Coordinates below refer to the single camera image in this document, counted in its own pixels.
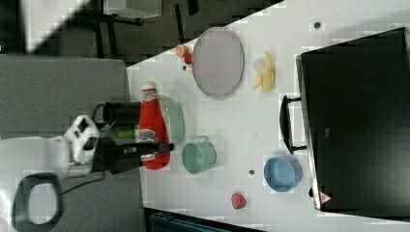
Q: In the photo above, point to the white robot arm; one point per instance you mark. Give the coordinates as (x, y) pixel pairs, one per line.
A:
(78, 152)

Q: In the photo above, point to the green oval colander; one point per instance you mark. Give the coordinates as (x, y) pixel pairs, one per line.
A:
(174, 119)

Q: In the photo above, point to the peeled toy banana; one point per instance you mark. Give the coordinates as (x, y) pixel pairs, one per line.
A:
(265, 73)

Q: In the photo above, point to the green mug with handle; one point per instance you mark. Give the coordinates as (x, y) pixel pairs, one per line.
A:
(199, 156)

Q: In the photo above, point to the red toy strawberry near plate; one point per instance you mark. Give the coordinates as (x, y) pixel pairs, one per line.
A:
(188, 59)

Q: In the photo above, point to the red toy strawberry front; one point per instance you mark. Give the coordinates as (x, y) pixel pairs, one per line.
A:
(238, 201)

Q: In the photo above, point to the blue cup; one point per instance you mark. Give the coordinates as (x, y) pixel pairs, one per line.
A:
(282, 173)

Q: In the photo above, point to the red felt ketchup bottle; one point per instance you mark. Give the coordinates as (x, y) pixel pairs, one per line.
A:
(152, 127)

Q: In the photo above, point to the toy orange slice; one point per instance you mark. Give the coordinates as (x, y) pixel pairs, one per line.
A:
(181, 50)

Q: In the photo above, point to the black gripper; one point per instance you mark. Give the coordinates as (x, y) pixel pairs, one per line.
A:
(109, 155)

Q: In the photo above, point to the grey round plate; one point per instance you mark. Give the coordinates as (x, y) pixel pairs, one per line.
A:
(218, 62)

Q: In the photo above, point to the toaster oven with blue door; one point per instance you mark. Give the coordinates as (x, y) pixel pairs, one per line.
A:
(355, 99)

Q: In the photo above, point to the blue metal frame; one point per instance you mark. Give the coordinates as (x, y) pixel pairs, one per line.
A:
(162, 221)

